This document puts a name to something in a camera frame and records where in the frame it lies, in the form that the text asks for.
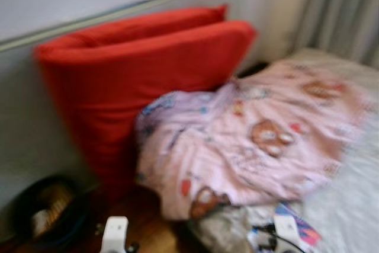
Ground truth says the grey pleated curtain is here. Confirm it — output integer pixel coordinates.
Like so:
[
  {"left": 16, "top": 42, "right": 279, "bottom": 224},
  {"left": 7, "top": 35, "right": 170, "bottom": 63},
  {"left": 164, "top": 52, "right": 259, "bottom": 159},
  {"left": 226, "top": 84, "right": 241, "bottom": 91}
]
[{"left": 293, "top": 0, "right": 379, "bottom": 67}]

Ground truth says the colourful comic book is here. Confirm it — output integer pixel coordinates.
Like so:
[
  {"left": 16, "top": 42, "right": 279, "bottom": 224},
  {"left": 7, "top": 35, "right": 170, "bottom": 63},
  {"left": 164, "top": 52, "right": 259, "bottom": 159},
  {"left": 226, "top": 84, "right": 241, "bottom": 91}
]
[{"left": 275, "top": 203, "right": 323, "bottom": 246}]

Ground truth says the bed with grey floral sheet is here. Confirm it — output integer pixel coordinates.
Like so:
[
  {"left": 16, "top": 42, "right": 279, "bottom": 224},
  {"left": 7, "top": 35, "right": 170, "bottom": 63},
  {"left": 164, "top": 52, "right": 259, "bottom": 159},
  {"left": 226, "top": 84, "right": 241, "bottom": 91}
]
[{"left": 189, "top": 49, "right": 379, "bottom": 253}]

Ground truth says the white metal frame rail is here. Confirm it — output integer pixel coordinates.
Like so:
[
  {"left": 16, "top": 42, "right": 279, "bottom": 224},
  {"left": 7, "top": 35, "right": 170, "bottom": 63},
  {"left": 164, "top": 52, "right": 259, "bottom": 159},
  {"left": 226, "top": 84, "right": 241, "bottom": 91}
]
[{"left": 0, "top": 0, "right": 246, "bottom": 52}]

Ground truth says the large red cushion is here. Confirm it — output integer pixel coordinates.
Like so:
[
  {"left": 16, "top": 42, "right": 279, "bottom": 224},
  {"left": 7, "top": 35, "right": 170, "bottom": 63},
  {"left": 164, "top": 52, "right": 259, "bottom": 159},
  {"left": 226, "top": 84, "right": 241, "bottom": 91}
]
[
  {"left": 34, "top": 21, "right": 258, "bottom": 200},
  {"left": 36, "top": 5, "right": 229, "bottom": 49}
]

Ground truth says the black round basket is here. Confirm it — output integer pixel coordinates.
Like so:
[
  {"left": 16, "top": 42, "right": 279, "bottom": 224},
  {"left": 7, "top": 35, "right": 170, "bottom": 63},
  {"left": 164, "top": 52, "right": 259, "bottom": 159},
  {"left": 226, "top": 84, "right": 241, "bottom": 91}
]
[{"left": 13, "top": 173, "right": 89, "bottom": 248}]

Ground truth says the pink bear print blanket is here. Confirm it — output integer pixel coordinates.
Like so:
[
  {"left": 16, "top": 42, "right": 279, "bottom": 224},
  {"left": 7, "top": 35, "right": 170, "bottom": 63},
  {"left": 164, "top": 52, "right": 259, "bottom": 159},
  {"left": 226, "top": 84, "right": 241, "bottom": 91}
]
[{"left": 135, "top": 60, "right": 371, "bottom": 221}]

